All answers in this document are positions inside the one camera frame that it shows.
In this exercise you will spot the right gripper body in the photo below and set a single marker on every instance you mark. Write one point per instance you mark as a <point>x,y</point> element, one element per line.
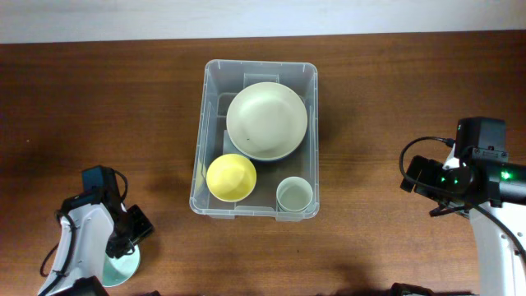
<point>433,178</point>

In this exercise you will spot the blue plate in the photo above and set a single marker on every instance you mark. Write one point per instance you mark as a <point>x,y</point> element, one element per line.
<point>296,153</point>

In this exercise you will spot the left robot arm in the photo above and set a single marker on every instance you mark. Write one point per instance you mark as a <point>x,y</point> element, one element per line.
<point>100,236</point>

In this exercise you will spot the clear plastic storage bin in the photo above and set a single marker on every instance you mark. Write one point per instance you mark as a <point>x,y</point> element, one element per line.
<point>223,80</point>

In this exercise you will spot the small mint green bowl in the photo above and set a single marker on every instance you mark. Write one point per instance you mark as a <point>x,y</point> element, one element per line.
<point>117,271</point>

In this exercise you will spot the cream white cup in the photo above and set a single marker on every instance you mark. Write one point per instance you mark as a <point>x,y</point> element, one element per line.
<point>294,194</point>

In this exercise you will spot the small yellow bowl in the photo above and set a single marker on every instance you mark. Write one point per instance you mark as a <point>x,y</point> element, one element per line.
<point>231,177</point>

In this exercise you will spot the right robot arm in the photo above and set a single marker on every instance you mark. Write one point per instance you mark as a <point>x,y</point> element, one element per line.
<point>478,182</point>

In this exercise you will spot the cream white bowl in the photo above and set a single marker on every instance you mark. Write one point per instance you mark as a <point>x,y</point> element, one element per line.
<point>267,119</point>

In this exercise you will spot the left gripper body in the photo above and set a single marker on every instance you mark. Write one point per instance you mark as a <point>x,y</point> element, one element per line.
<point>134,228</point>

